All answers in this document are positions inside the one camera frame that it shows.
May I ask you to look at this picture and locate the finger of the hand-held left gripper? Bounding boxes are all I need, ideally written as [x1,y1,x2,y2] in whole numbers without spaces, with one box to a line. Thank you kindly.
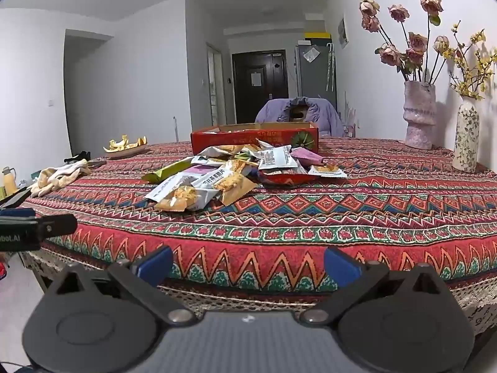
[34,214,78,238]
[0,187,36,219]

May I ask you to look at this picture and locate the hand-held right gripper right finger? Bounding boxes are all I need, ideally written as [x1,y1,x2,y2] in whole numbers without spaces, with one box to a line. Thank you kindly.
[299,246,453,325]

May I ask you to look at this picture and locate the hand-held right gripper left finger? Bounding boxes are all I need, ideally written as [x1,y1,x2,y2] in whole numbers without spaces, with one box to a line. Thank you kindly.
[46,246,198,325]

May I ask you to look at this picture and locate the pile of snack packets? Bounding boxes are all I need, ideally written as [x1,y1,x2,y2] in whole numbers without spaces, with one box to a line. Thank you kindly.
[142,140,348,212]

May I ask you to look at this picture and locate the red cardboard box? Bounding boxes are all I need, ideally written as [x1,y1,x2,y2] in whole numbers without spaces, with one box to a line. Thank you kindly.
[190,122,320,155]

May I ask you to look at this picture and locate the yellow bottle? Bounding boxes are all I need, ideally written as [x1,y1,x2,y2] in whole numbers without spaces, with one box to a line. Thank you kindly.
[2,166,18,196]

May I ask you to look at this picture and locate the patterned red tablecloth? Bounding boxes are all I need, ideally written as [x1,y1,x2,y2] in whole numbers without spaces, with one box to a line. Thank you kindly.
[17,136,497,335]

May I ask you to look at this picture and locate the beige cloth gloves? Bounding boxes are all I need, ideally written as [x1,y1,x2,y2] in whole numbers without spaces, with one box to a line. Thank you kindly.
[30,159,92,198]

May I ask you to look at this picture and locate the plate of fruit peels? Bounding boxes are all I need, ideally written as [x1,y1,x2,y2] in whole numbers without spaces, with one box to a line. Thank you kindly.
[103,135,149,159]

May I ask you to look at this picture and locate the purple puffer jacket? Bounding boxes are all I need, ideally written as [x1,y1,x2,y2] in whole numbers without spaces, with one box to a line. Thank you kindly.
[255,96,345,137]

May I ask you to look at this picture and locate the pink ceramic vase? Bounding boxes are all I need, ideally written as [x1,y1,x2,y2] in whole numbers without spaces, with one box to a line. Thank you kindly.
[403,81,437,150]

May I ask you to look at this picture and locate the floral white vase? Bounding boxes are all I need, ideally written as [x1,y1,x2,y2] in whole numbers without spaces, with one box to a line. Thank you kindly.
[452,99,481,173]

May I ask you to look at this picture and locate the grey refrigerator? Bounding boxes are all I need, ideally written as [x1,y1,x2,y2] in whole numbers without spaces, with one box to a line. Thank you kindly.
[295,43,338,105]

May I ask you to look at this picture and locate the glass interior door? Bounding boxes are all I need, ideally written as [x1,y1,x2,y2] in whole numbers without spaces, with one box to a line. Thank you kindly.
[206,44,228,127]

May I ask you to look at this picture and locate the dark entrance door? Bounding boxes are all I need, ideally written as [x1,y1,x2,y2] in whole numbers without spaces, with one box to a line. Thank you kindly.
[232,50,290,123]

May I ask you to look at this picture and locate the yellow flower branches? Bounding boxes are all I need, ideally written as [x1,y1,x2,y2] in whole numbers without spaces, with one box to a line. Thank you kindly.
[448,23,497,102]

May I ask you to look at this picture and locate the yellow box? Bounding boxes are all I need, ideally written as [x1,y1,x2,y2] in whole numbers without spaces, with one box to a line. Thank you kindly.
[304,31,331,45]

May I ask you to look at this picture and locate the dried pink roses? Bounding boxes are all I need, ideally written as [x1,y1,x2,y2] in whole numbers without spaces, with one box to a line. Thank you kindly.
[359,0,451,84]

